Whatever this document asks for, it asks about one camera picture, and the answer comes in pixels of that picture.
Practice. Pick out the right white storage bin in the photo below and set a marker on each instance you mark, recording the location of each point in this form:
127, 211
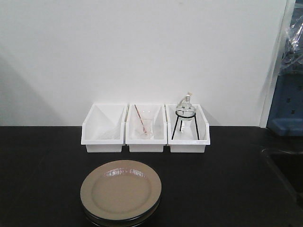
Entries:
186, 141

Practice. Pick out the clear glass beaker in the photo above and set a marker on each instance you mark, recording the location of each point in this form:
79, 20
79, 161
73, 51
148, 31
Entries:
148, 122

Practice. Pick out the black wire tripod stand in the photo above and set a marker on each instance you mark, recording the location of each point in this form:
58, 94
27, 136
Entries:
184, 125

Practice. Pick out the clear plastic wrap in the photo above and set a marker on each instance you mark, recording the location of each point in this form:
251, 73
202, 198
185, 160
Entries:
292, 38

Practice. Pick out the black lab sink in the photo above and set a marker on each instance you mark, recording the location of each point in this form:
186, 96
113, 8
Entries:
288, 166

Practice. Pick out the beige round plate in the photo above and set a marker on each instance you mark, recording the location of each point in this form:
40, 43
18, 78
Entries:
120, 189
102, 221

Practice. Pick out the red glass stirring rod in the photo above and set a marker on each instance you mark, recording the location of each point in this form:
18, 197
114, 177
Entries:
141, 121

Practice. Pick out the round glass flask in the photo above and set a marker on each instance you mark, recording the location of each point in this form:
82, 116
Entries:
185, 110

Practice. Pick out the left white storage bin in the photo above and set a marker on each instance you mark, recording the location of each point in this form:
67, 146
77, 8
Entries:
103, 130

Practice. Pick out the white storage bin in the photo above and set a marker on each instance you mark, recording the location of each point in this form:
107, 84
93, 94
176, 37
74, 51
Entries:
103, 130
186, 141
159, 139

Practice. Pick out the middle white storage bin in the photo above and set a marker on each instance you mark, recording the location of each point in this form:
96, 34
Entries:
159, 139

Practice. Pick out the blue pegboard drying rack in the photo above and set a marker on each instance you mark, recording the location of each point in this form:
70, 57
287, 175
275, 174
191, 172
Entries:
286, 112

